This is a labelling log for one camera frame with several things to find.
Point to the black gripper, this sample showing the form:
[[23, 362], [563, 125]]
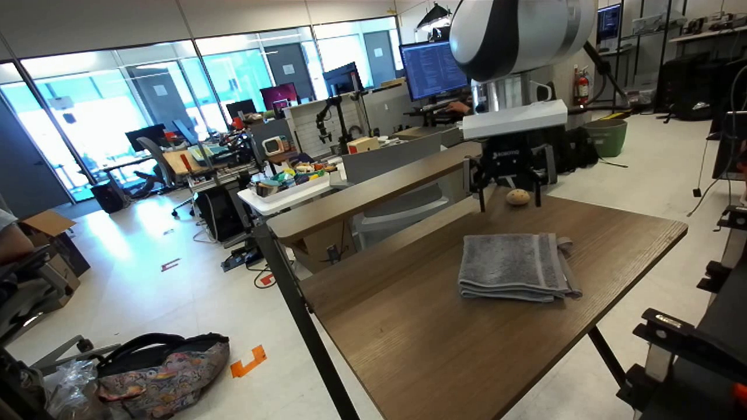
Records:
[[513, 160]]

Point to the grey towel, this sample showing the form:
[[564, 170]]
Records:
[[513, 270]]

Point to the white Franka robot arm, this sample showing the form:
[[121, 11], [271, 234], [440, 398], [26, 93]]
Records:
[[527, 37]]

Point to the green bin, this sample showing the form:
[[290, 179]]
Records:
[[608, 138]]

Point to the red fire extinguisher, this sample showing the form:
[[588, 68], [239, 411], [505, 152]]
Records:
[[580, 87]]

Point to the brown wooden bench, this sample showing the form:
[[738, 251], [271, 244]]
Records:
[[373, 191]]

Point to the large blue screen monitor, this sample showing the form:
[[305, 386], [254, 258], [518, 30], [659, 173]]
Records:
[[433, 71]]

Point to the small wooden box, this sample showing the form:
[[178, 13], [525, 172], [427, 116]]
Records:
[[364, 145]]

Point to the black tripod stand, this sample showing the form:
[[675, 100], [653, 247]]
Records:
[[334, 118]]

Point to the small dark monitor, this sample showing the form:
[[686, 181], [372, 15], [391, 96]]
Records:
[[343, 80]]

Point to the white table with toys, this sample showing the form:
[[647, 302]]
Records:
[[282, 197]]

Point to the pink screen monitor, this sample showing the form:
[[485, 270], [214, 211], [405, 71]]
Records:
[[281, 96]]

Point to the black computer tower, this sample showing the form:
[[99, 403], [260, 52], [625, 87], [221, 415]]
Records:
[[221, 211]]

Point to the black office chair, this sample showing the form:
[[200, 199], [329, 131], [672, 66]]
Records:
[[152, 152]]

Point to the patterned backpack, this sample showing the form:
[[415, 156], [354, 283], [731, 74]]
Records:
[[162, 380]]

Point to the black trash bin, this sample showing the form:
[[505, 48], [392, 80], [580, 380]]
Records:
[[110, 197]]

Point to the open cardboard box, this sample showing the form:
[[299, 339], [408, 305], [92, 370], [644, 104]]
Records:
[[53, 234]]

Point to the clear plastic bag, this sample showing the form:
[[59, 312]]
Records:
[[68, 383]]

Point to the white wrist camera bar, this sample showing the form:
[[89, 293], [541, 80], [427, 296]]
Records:
[[513, 121]]

